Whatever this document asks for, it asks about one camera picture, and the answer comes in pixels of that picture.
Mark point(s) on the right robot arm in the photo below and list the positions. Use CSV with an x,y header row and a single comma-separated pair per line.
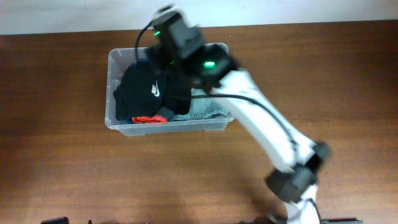
x,y
295,157

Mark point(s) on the light grey jeans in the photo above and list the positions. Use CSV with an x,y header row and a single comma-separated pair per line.
x,y
202,108

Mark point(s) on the blue denim jeans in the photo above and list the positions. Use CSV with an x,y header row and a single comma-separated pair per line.
x,y
123,122

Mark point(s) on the black shorts red grey waistband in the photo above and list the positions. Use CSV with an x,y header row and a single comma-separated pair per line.
x,y
163,115

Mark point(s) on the clear plastic storage container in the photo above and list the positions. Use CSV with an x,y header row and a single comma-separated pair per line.
x,y
118,61

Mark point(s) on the black Nike garment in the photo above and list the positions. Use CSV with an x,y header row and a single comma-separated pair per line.
x,y
142,92

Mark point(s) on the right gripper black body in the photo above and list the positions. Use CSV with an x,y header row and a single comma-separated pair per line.
x,y
161,51

